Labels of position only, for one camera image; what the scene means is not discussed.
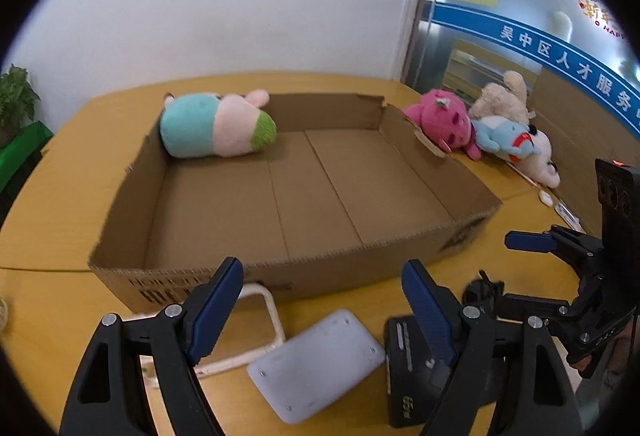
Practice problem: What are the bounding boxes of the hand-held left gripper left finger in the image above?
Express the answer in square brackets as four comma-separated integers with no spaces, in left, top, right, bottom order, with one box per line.
[60,257,246,436]

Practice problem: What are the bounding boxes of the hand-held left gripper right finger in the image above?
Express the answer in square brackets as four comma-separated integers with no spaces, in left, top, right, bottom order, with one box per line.
[401,259,583,436]

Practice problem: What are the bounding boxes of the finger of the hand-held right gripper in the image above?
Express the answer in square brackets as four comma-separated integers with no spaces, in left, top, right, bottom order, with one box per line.
[504,225,608,277]
[500,292,583,332]

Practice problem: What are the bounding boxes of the black sunglasses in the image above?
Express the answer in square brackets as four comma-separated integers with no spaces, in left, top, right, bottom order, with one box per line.
[462,270,506,317]

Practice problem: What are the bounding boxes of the black product box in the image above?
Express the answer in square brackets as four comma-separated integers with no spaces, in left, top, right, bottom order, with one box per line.
[384,316,496,429]

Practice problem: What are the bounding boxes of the clear white-rimmed phone case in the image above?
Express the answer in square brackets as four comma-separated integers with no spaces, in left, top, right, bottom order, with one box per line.
[246,309,387,426]

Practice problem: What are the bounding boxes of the cardboard box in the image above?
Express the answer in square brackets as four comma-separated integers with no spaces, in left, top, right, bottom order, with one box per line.
[89,92,503,314]

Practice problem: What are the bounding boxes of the wooden desktop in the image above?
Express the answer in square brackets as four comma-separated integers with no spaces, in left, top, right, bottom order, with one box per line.
[0,72,608,436]

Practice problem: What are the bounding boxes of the white stick-shaped device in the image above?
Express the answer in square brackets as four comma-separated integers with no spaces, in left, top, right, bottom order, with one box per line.
[552,201,583,231]

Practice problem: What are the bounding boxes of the white plush toy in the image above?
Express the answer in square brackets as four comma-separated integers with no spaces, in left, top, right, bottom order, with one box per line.
[510,126,562,189]

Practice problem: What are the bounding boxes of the light blue plush toy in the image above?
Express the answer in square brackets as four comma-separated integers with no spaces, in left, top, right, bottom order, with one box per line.
[472,117,536,164]

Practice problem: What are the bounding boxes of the beige plush toy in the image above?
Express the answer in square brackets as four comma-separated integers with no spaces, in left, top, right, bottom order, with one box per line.
[467,70,537,124]

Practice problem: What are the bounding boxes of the teal pink green plush toy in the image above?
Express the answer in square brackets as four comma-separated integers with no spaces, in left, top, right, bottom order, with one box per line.
[160,89,277,160]

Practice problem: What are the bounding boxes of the blue lettered glass banner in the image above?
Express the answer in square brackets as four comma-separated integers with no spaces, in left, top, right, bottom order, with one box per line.
[431,2,640,139]

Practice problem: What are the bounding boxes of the red yellow window decal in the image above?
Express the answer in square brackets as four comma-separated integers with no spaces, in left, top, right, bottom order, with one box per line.
[569,0,628,37]

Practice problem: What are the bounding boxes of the green table cloth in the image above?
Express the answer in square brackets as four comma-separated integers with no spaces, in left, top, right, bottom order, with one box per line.
[0,122,54,197]

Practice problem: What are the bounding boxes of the large potted green plant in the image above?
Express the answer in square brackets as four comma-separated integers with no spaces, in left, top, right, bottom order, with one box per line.
[0,64,41,147]

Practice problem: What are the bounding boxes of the white cable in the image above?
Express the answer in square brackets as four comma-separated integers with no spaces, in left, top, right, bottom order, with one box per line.
[135,282,286,379]

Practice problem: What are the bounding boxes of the grey metal door frame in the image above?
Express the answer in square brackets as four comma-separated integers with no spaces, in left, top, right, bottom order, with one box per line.
[400,0,441,89]

